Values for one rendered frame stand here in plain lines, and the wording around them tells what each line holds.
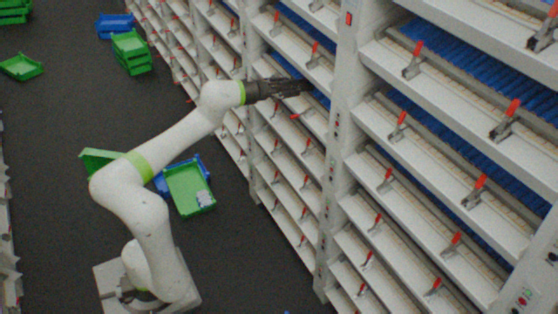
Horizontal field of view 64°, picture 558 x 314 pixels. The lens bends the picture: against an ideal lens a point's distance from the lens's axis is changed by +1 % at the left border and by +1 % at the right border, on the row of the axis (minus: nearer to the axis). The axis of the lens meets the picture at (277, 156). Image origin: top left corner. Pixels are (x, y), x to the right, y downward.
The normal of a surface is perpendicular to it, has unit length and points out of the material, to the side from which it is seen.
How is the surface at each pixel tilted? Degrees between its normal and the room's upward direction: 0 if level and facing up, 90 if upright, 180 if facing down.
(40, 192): 0
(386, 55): 21
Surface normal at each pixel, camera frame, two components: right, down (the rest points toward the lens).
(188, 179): 0.15, -0.51
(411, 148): -0.31, -0.59
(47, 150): 0.00, -0.75
